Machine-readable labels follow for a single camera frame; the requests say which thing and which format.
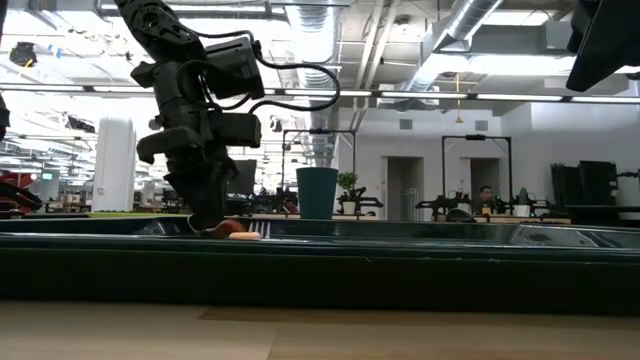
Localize dark green tray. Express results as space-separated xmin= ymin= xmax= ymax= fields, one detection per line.
xmin=0 ymin=214 xmax=640 ymax=314

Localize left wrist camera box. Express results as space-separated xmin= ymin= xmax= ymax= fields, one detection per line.
xmin=205 ymin=36 xmax=266 ymax=100

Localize teal plastic cup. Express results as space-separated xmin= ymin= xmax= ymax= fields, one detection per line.
xmin=295 ymin=166 xmax=340 ymax=221

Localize black folding panels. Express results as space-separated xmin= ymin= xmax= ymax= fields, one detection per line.
xmin=549 ymin=159 xmax=620 ymax=224

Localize black frame stand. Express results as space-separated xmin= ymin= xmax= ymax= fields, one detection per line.
xmin=440 ymin=134 xmax=513 ymax=202
xmin=281 ymin=128 xmax=358 ymax=202

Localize cream handled fork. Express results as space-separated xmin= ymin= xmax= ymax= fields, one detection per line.
xmin=228 ymin=221 xmax=272 ymax=242

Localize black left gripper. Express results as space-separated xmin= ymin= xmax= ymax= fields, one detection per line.
xmin=130 ymin=59 xmax=263 ymax=233

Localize dark monitor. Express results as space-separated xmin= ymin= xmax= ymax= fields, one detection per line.
xmin=227 ymin=159 xmax=258 ymax=196

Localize red machine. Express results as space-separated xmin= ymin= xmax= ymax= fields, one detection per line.
xmin=0 ymin=171 xmax=34 ymax=201

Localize white column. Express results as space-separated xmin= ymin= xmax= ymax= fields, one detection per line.
xmin=91 ymin=116 xmax=138 ymax=214

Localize orange handled spoon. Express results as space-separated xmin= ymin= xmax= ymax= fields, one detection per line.
xmin=187 ymin=215 xmax=247 ymax=240

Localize green plant white pot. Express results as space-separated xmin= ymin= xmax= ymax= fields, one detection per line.
xmin=336 ymin=171 xmax=360 ymax=216

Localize small white pot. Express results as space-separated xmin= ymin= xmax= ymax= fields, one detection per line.
xmin=513 ymin=187 xmax=532 ymax=218

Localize silver ceiling duct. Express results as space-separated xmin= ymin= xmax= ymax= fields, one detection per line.
xmin=399 ymin=0 xmax=504 ymax=96

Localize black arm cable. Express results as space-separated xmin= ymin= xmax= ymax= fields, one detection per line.
xmin=174 ymin=28 xmax=343 ymax=114

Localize yellow hanging pendant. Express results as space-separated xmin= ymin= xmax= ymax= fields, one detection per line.
xmin=453 ymin=73 xmax=465 ymax=125

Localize person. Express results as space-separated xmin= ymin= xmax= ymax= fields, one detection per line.
xmin=473 ymin=185 xmax=500 ymax=217

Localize wooden workbench grey legs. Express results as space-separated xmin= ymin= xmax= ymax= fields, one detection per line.
xmin=434 ymin=214 xmax=572 ymax=225

